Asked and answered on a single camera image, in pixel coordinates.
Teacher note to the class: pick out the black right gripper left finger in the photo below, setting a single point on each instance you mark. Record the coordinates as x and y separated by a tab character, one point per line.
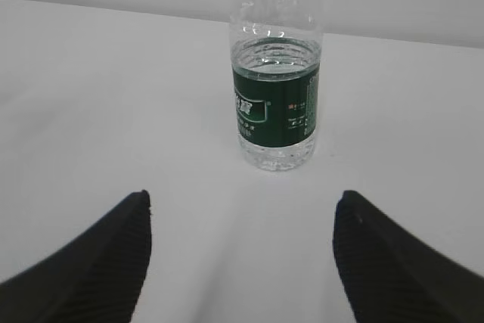
97	277

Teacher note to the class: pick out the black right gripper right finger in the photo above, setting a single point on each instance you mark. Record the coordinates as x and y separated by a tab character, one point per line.
389	275

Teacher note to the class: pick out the clear green-label water bottle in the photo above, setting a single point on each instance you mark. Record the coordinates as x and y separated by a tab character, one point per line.
275	52

